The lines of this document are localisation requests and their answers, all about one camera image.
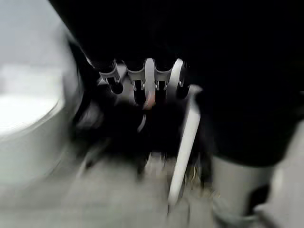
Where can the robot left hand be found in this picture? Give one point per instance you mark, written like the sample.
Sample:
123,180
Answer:
213,59

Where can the white sink basin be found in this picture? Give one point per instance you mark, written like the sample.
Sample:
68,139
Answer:
28,114

